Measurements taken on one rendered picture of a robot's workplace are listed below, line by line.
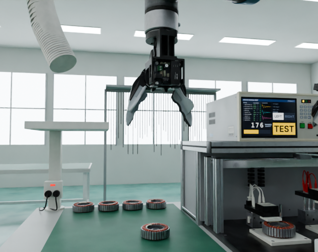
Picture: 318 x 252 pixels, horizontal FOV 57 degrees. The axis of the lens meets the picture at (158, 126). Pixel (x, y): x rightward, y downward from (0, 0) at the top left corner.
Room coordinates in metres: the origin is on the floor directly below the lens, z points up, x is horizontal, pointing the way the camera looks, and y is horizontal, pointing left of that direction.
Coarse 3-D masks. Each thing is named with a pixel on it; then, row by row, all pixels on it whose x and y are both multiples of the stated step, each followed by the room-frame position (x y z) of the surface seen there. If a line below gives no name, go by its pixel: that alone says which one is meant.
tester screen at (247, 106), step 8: (248, 104) 1.19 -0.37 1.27; (256, 104) 1.19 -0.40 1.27; (264, 104) 1.20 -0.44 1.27; (272, 104) 1.21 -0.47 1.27; (280, 104) 1.22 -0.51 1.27; (288, 104) 1.22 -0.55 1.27; (248, 112) 1.19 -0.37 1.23; (256, 112) 1.19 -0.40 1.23; (264, 112) 1.20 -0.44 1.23; (272, 112) 1.21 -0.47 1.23; (280, 112) 1.22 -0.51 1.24; (288, 112) 1.22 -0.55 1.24; (248, 120) 1.19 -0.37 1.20; (256, 120) 1.19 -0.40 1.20; (264, 120) 1.20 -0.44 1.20; (272, 120) 1.21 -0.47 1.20; (280, 120) 1.22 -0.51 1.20; (288, 120) 1.22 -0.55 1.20; (248, 128) 1.19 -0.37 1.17; (256, 128) 1.19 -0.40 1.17; (264, 128) 1.20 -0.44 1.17; (272, 128) 1.21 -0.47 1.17
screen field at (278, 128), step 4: (276, 124) 1.21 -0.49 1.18; (280, 124) 1.22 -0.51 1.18; (284, 124) 1.22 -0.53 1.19; (288, 124) 1.22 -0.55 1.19; (292, 124) 1.23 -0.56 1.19; (276, 128) 1.21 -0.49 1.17; (280, 128) 1.22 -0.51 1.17; (284, 128) 1.22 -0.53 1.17; (288, 128) 1.22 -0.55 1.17; (292, 128) 1.23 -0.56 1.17; (276, 132) 1.21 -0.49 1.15; (280, 132) 1.22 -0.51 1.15; (284, 132) 1.22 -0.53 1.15; (288, 132) 1.22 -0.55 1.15; (292, 132) 1.23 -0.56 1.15
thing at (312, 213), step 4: (300, 208) 1.27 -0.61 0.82; (312, 208) 1.27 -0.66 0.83; (300, 212) 1.26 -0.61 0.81; (304, 212) 1.23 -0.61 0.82; (308, 212) 1.23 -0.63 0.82; (312, 212) 1.23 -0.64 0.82; (316, 212) 1.24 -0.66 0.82; (300, 216) 1.26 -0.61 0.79; (304, 216) 1.23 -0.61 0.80; (308, 216) 1.23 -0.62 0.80; (312, 216) 1.23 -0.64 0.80; (316, 216) 1.24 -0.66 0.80; (300, 220) 1.26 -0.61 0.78; (304, 220) 1.24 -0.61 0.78; (308, 220) 1.23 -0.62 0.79; (312, 220) 1.23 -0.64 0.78; (316, 220) 1.24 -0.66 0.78
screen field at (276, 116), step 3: (273, 114) 1.21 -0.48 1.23; (276, 114) 1.21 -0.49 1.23; (279, 114) 1.21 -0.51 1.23; (282, 114) 1.22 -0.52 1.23; (285, 114) 1.22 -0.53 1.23; (288, 114) 1.22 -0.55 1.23; (291, 114) 1.23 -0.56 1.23; (294, 114) 1.23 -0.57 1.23; (273, 117) 1.21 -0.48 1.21; (276, 117) 1.21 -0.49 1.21; (279, 117) 1.21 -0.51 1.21; (282, 117) 1.22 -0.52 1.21; (285, 117) 1.22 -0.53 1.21; (288, 117) 1.22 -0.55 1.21; (291, 117) 1.23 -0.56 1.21; (294, 117) 1.23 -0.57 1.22
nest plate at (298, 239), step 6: (258, 228) 1.13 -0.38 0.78; (258, 234) 1.06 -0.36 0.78; (264, 234) 1.06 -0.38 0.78; (300, 234) 1.06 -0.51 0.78; (264, 240) 1.03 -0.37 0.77; (270, 240) 1.00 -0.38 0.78; (276, 240) 1.00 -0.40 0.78; (282, 240) 1.00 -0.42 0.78; (288, 240) 1.00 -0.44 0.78; (294, 240) 1.00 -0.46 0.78; (300, 240) 1.00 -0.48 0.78; (306, 240) 1.01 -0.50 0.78
